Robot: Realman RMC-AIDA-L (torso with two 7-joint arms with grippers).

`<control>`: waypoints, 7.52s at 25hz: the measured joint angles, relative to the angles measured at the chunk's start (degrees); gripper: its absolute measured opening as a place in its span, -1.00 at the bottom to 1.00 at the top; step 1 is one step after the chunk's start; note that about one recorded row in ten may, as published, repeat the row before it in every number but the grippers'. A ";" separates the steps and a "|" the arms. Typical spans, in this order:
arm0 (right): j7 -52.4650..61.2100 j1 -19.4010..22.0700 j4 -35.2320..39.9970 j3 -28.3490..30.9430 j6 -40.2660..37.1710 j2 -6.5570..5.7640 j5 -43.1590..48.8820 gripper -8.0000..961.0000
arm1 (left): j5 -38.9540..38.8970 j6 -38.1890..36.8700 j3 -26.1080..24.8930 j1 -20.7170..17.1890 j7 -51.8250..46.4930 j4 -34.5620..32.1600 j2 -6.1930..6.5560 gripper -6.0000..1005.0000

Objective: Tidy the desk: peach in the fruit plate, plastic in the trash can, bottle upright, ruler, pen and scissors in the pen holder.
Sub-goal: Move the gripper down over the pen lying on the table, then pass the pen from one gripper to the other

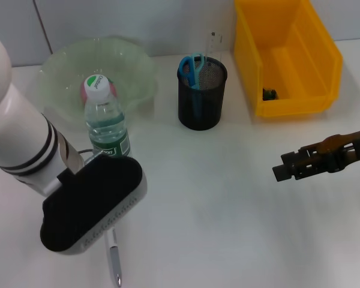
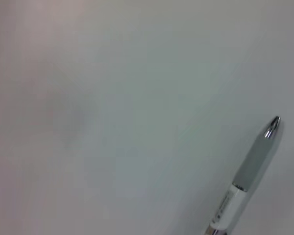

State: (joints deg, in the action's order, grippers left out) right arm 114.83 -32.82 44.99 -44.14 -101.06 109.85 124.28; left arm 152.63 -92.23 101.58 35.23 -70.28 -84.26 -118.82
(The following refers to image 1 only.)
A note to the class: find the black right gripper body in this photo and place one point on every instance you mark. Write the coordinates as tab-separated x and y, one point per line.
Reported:
354	144

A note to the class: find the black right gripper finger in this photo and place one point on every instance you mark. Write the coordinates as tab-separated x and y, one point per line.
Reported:
288	172
300	154

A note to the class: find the green plastic wrapper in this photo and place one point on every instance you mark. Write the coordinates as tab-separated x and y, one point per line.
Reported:
270	94

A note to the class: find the blue sheathed scissors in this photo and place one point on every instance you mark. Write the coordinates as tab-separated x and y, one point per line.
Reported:
193	75

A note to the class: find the transparent plastic ruler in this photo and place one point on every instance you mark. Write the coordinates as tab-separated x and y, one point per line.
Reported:
214	45

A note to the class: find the clear green-label water bottle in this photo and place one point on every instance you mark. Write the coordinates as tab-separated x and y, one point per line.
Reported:
106	123

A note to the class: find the pink peach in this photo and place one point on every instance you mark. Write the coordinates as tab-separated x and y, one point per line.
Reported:
114	91

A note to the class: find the grey white ballpoint pen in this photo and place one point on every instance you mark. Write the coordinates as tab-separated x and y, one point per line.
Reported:
114	258

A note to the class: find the black mesh pen holder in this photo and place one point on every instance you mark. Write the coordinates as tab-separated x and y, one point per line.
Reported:
201	111

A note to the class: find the green glass fruit bowl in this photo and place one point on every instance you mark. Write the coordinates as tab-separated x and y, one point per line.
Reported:
63	69

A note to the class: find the yellow plastic bin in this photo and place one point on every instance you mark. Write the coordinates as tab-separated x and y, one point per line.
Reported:
303	66

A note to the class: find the left wrist camera housing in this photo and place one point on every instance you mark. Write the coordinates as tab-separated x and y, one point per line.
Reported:
93	204

